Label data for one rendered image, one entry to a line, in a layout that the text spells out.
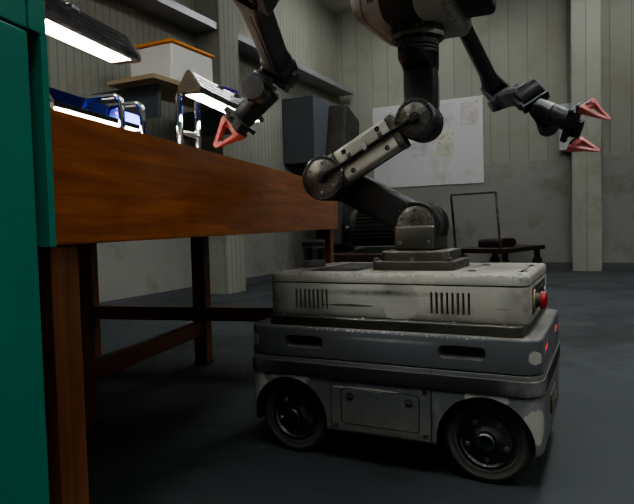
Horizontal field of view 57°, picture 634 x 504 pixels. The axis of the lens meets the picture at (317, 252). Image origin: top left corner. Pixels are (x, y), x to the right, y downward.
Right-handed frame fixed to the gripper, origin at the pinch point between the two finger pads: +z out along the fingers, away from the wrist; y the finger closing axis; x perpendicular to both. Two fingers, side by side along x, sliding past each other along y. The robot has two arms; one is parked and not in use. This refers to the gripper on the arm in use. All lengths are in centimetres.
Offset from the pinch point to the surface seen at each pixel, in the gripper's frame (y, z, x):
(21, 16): 80, -8, 6
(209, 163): 20.8, -0.2, 10.9
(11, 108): 82, -1, 15
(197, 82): -36, -1, -35
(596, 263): -575, -124, 169
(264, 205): -14.3, 4.0, 16.1
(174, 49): -229, 25, -170
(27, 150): 80, 2, 18
